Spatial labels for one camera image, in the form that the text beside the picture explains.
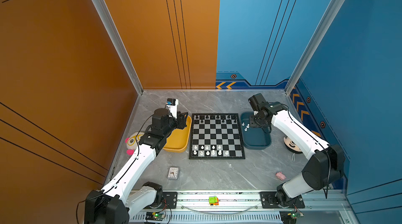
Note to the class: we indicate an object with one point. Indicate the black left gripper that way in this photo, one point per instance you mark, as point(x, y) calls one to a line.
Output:
point(181, 121)

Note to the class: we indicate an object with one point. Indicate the dark teal plastic tray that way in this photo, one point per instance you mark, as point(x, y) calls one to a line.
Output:
point(255, 135)

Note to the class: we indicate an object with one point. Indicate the small clear alarm clock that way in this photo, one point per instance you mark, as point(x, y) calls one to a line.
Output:
point(173, 173)

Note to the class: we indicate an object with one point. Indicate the small pink eraser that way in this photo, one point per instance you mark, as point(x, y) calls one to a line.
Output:
point(280, 176)

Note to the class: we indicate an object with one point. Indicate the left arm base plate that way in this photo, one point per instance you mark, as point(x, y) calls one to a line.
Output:
point(171, 198)

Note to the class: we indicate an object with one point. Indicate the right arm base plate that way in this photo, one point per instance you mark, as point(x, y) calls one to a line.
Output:
point(270, 200)

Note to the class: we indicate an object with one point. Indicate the green orange toy car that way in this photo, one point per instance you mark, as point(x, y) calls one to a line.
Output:
point(213, 201)

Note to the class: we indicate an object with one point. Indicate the yellow plastic tray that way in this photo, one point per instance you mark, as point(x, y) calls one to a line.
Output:
point(177, 142)

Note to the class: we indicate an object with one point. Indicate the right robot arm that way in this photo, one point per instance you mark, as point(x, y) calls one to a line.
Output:
point(325, 162)

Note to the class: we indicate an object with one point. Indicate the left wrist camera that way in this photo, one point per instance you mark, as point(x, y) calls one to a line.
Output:
point(172, 106)

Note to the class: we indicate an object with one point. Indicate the right green circuit board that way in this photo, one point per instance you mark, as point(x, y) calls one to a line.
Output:
point(290, 217)

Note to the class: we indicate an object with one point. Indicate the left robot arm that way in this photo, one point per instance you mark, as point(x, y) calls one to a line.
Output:
point(114, 203)

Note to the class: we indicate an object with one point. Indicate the pink green plush toy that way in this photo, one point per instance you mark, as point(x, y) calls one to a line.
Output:
point(132, 142)

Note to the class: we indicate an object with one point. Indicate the black white chessboard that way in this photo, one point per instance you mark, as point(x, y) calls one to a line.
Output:
point(216, 136)

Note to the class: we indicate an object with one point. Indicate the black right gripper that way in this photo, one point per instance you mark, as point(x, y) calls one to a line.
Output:
point(252, 124)

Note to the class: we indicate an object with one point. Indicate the aluminium front rail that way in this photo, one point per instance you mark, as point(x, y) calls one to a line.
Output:
point(241, 199)

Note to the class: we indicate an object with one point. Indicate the pink plush pig toy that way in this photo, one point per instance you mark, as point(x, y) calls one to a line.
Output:
point(291, 146)

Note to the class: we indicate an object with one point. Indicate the green circuit board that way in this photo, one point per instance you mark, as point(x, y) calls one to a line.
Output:
point(290, 217)
point(155, 217)

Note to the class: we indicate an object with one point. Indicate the left green circuit board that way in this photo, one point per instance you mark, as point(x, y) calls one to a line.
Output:
point(155, 217)

